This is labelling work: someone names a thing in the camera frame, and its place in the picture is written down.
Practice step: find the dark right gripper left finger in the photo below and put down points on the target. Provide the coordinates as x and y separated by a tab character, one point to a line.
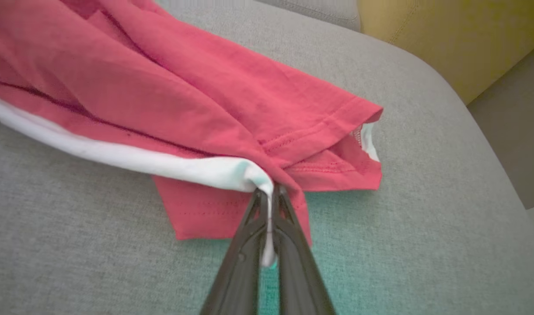
236	284

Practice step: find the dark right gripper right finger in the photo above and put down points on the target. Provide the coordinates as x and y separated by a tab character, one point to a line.
299	284

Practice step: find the yellow sofa back cushion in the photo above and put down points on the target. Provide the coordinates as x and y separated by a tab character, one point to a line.
459	39

